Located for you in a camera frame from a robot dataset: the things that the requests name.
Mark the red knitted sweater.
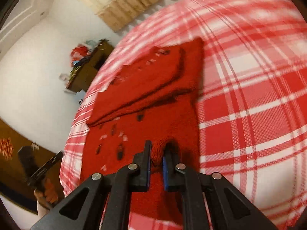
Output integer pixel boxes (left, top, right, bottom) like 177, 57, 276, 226
81, 38, 204, 224

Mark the person's left hand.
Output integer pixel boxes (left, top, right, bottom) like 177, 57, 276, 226
34, 178, 64, 211

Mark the brown wooden door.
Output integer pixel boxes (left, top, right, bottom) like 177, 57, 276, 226
1, 121, 55, 214

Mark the red double happiness decal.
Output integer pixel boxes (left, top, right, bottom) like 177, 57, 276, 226
0, 138, 14, 160

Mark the white paper shopping bag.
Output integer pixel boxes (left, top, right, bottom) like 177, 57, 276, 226
64, 89, 85, 105

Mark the brown wooden desk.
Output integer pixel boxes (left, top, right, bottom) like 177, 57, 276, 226
66, 39, 114, 93

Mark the red plaid bed sheet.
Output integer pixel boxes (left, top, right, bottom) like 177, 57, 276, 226
59, 0, 306, 229

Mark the red gift bag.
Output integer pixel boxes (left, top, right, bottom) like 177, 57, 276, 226
70, 44, 89, 67

